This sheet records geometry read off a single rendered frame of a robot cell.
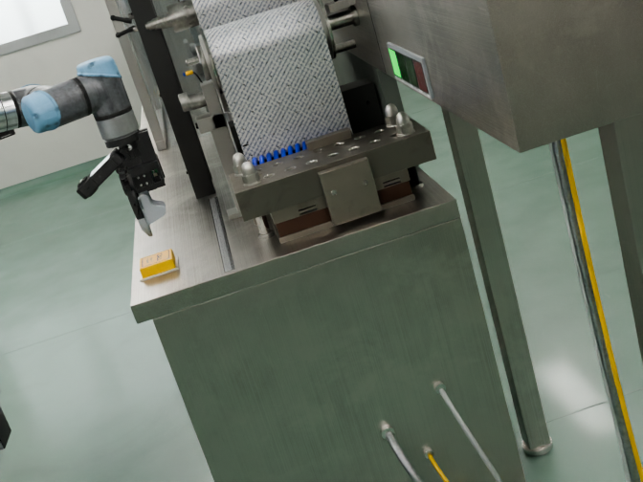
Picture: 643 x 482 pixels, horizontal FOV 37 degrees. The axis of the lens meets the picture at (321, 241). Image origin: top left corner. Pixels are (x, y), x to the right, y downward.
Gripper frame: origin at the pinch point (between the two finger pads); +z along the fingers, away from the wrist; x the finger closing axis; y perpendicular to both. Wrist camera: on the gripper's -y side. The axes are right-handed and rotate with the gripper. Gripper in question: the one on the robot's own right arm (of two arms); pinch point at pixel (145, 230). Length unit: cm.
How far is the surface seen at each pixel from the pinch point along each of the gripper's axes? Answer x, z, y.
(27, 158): 566, 76, -126
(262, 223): -2.9, 5.2, 23.0
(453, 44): -55, -28, 56
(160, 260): -2.5, 6.1, 1.0
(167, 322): -16.0, 14.1, -0.4
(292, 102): 9.7, -14.0, 36.9
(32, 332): 242, 98, -91
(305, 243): -13.3, 8.5, 29.6
